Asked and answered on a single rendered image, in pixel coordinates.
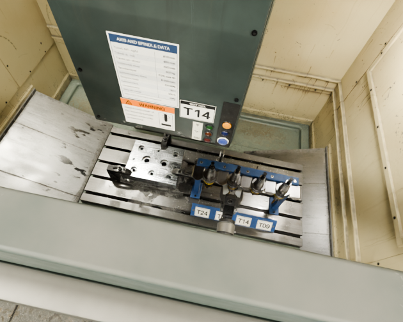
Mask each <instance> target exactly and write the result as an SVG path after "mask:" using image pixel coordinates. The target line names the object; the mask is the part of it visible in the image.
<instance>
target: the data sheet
mask: <svg viewBox="0 0 403 322"><path fill-rule="evenodd" d="M106 34H107V39H108V42H109V46H110V49H111V54H112V57H113V61H114V64H115V69H116V74H117V77H118V82H119V85H120V89H121V92H122V97H125V98H131V99H135V100H141V101H144V102H151V103H155V104H161V105H167V106H170V107H176V108H179V44H174V43H168V42H162V41H158V40H152V39H148V38H142V37H137V36H131V35H127V34H121V33H115V32H110V31H106Z"/></svg>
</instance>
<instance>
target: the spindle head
mask: <svg viewBox="0 0 403 322"><path fill-rule="evenodd" d="M47 2H48V4H49V7H50V9H51V12H52V14H53V16H54V19H55V21H56V23H57V26H58V29H59V31H60V33H61V36H62V38H63V41H64V42H65V45H66V48H67V50H68V53H69V55H70V58H71V60H72V62H73V64H74V67H75V70H76V72H77V74H78V77H79V80H80V81H81V84H82V86H83V89H84V92H85V93H86V96H87V99H88V101H89V103H90V106H91V109H92V111H93V113H94V115H95V118H96V119H98V120H101V121H107V122H111V123H117V124H121V125H127V126H130V127H136V128H142V129H146V130H152V131H156V132H162V133H165V134H171V135H177V136H181V137H187V138H191V139H192V130H193V122H194V121H195V122H199V123H203V128H202V134H201V141H203V138H204V137H206V136H205V135H204V132H205V131H209V130H206V129H205V125H208V124H210V125H212V126H213V127H214V129H213V130H211V131H210V132H212V133H213V135H212V137H210V138H211V139H212V141H211V142H213V143H215V141H216V136H217V130H218V126H219V121H220V117H221V112H222V108H223V102H229V103H233V104H239V105H241V108H240V110H239V114H238V117H237V121H236V124H235V128H234V130H233V134H232V138H231V141H230V143H231V142H232V141H233V137H234V134H235V130H236V128H237V124H238V121H239V118H240V115H241V111H242V107H243V105H244V101H245V98H246V95H247V92H248V88H249V84H250V82H251V78H252V75H253V72H254V69H255V65H256V63H257V59H258V55H259V52H260V49H261V46H262V42H263V40H264V36H265V32H266V29H267V26H268V23H269V19H270V17H271V13H272V10H273V6H274V3H275V0H47ZM106 31H110V32H115V33H121V34H125V35H131V36H137V37H142V38H148V39H152V40H158V41H162V42H168V43H174V44H179V108H176V107H172V108H175V131H173V130H167V129H163V128H157V127H154V126H148V125H142V124H138V123H132V122H128V121H126V119H125V114H124V111H123V107H122V102H121V99H120V97H121V98H125V97H122V92H121V89H120V85H119V82H118V77H117V74H116V69H115V64H114V61H113V57H112V54H111V49H110V46H109V42H108V39H107V34H106ZM127 99H131V98H127ZM180 99H181V100H187V101H191V102H197V103H201V104H207V105H213V106H216V112H215V116H214V122H213V123H209V122H205V121H199V120H195V119H189V118H183V117H180ZM131 100H135V99H131ZM137 101H140V102H144V101H141V100H137ZM146 103H150V104H156V105H161V104H157V103H151V102H146ZM162 106H166V107H170V106H167V105H162ZM229 146H230V145H229Z"/></svg>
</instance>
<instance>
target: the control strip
mask: <svg viewBox="0 0 403 322"><path fill-rule="evenodd" d="M240 108H241V105H239V104H235V103H229V102H223V108H222V112H221V117H220V121H219V126H218V130H217V136H216V141H215V145H216V146H222V147H226V148H228V147H229V145H230V141H231V138H232V134H233V130H234V128H235V124H236V121H237V117H238V114H239V110H240ZM223 123H229V124H231V128H229V129H225V128H223ZM207 126H211V127H212V130H213V129H214V127H213V126H212V125H210V124H208V125H205V129H206V127H207ZM206 130H207V129H206ZM210 131H211V130H209V131H205V132H204V135H205V133H207V132H208V133H211V136H210V137H212V135H213V133H212V132H210ZM222 132H227V133H228V135H227V136H223V135H222V134H221V133H222ZM205 136H206V135H205ZM210 137H208V136H206V137H204V138H203V141H204V139H210V142H211V141H212V139H211V138H210ZM219 139H226V140H227V141H228V143H227V144H226V145H220V144H219V143H218V140H219ZM204 142H205V141H204Z"/></svg>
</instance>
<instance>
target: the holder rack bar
mask: <svg viewBox="0 0 403 322"><path fill-rule="evenodd" d="M211 162H214V163H215V164H214V166H215V170H216V171H217V170H221V171H227V172H229V174H231V173H233V172H234V170H236V169H237V166H239V165H233V164H227V163H224V162H218V161H214V160H209V159H205V158H198V161H197V166H202V167H205V169H208V168H209V165H210V164H211ZM240 171H241V174H240V176H241V175H246V176H252V177H253V179H255V178H256V179H257V178H258V177H260V176H261V175H263V174H264V172H266V173H267V175H266V180H271V181H276V183H277V184H279V183H284V182H285V181H287V180H289V179H290V178H293V179H294V180H293V181H292V184H291V185H296V186H298V185H299V178H297V177H293V176H287V175H284V174H278V173H274V172H268V171H262V170H258V169H253V168H249V167H243V166H241V169H240Z"/></svg>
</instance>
